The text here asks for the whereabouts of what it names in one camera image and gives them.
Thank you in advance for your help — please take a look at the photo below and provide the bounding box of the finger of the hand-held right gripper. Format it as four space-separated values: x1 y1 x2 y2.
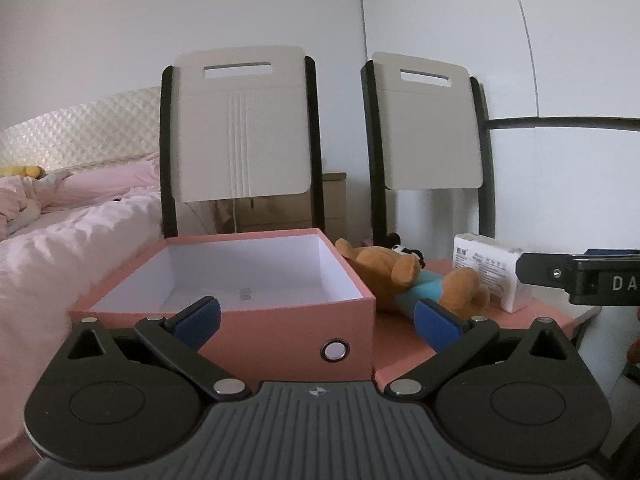
515 252 576 289

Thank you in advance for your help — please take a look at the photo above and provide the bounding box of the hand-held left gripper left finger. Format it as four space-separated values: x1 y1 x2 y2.
52 296 252 403

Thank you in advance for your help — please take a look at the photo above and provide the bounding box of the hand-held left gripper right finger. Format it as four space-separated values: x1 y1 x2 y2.
382 299 583 403

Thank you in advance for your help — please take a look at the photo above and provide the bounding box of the brown teddy bear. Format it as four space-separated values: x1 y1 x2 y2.
334 237 491 318

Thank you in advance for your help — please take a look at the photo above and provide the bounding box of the pink storage box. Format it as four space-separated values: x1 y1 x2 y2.
69 228 377 393

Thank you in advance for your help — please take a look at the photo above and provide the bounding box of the black metal bar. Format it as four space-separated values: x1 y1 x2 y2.
487 116 640 133

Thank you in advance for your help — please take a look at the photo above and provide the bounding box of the bed with pink bedding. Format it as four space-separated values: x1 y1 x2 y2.
0 152 166 456

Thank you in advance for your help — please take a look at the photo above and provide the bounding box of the wooden nightstand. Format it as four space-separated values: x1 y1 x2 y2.
215 172 347 236

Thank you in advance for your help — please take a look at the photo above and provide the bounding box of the white chair with plain back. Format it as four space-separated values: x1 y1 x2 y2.
361 51 496 261

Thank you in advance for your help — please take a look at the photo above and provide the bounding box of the white chair with ribbed back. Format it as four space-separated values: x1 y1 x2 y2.
160 46 326 241

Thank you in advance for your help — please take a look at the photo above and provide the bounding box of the white quilted headboard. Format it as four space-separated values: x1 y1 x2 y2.
0 85 163 171

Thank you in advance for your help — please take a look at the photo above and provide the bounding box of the yellow plush toy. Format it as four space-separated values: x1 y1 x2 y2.
0 164 43 179

